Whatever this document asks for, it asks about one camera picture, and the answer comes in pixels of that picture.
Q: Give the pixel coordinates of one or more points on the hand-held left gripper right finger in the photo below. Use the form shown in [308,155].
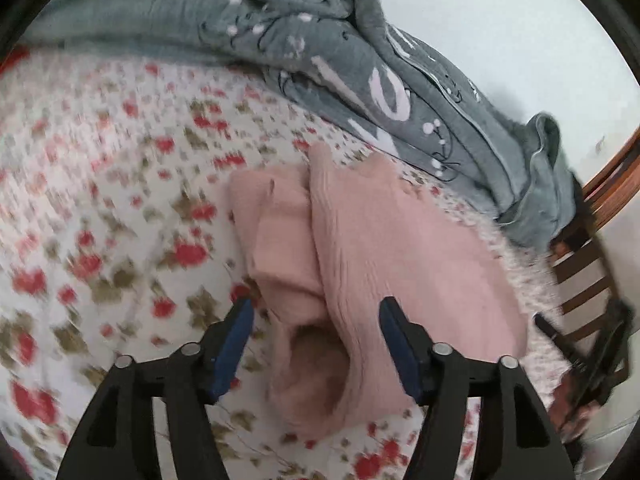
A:
[397,346]

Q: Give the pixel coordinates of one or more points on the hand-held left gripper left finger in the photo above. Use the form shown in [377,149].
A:
[232,346]

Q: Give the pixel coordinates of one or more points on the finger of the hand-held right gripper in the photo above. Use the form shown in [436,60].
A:
[560,340]

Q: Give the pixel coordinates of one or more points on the pink knitted sweater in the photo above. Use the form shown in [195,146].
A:
[380,260]

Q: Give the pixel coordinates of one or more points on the floral bed sheet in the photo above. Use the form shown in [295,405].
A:
[110,200]

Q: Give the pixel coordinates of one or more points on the grey printed blanket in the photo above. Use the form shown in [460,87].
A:
[300,25]

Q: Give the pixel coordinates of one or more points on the wooden bed frame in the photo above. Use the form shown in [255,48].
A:
[595,270]

